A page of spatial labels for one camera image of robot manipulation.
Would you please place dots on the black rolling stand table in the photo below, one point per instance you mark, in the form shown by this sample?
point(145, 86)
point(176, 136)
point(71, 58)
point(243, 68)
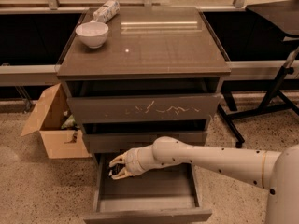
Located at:
point(283, 16)

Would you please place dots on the black rxbar chocolate bar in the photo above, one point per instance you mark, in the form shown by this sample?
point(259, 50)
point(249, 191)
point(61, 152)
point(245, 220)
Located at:
point(115, 169)

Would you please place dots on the grey drawer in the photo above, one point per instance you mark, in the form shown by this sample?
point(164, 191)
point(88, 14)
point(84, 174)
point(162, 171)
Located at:
point(116, 142)
point(166, 196)
point(119, 109)

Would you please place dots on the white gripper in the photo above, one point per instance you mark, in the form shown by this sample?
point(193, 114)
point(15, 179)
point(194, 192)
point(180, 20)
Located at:
point(133, 163)

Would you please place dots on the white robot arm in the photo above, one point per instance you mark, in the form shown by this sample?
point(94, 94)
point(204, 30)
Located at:
point(278, 172)

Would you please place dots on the grey bottom drawer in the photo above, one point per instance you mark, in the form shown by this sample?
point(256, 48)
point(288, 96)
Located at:
point(166, 196)

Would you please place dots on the brown cardboard box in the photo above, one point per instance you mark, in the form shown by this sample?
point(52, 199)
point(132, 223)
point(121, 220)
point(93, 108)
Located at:
point(47, 118)

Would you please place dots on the white ceramic bowl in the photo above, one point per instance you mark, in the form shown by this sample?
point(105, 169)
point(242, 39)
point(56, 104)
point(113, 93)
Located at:
point(92, 34)

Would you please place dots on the items inside cardboard box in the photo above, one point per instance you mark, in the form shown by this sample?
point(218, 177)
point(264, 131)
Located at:
point(70, 124)

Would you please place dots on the grey top drawer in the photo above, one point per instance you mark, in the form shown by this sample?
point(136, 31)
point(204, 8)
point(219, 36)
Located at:
point(119, 109)

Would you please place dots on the grey middle drawer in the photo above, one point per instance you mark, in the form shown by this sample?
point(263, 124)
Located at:
point(116, 142)

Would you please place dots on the white blue snack bag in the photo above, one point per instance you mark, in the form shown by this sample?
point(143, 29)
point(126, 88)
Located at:
point(107, 11)

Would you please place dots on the grey drawer cabinet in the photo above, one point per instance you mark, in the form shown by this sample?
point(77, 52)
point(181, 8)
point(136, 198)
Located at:
point(149, 51)

